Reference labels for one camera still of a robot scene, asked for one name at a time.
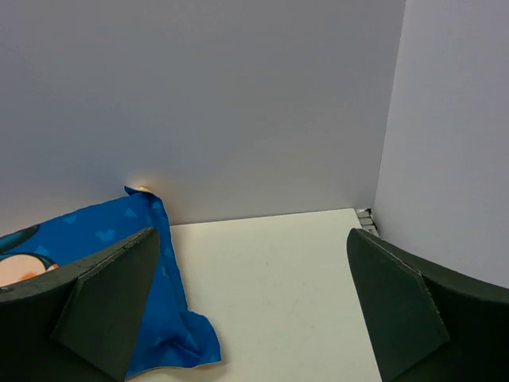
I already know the aluminium table frame rail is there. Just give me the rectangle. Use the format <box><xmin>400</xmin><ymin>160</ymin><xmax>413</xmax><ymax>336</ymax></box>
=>
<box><xmin>356</xmin><ymin>209</ymin><xmax>379</xmax><ymax>236</ymax></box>

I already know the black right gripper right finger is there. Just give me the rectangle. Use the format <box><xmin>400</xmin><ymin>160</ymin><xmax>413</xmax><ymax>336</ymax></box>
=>
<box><xmin>347</xmin><ymin>228</ymin><xmax>508</xmax><ymax>381</ymax></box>

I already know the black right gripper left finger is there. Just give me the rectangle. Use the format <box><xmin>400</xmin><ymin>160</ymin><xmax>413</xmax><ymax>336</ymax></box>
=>
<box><xmin>1</xmin><ymin>227</ymin><xmax>159</xmax><ymax>381</ymax></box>

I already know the yellow and blue Mickey pillowcase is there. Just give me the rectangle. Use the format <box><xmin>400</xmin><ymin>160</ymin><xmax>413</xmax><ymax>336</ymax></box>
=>
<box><xmin>13</xmin><ymin>189</ymin><xmax>221</xmax><ymax>379</ymax></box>

